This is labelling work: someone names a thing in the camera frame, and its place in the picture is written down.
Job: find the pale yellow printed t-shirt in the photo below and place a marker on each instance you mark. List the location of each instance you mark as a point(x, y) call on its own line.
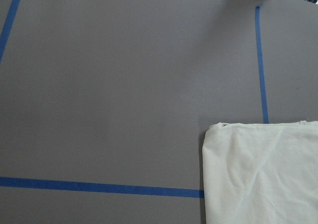
point(261, 173)

